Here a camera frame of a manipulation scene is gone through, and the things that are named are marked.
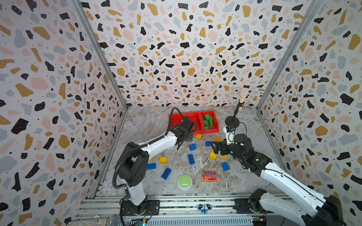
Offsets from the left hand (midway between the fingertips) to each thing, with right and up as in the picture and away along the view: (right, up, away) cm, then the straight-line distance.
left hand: (190, 132), depth 90 cm
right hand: (+15, -2, -13) cm, 20 cm away
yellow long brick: (+19, -6, +10) cm, 23 cm away
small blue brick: (+12, -8, +8) cm, 17 cm away
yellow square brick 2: (-17, -17, -1) cm, 25 cm away
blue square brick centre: (+1, -11, +8) cm, 14 cm away
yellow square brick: (+14, -16, +2) cm, 21 cm away
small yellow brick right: (+22, -16, +3) cm, 27 cm away
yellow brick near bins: (+6, -4, +12) cm, 14 cm away
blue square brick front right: (+22, -22, 0) cm, 31 cm away
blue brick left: (-25, -21, -2) cm, 32 cm away
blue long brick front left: (-15, -24, -5) cm, 29 cm away
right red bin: (+19, +4, +14) cm, 24 cm away
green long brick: (+16, +6, +19) cm, 26 cm away
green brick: (+14, +10, +19) cm, 25 cm away
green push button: (-3, -27, -9) cm, 29 cm away
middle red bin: (+4, +10, +23) cm, 26 cm away
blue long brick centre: (0, -18, +2) cm, 18 cm away
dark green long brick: (+12, +5, +17) cm, 21 cm away
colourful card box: (+11, -25, -6) cm, 28 cm away
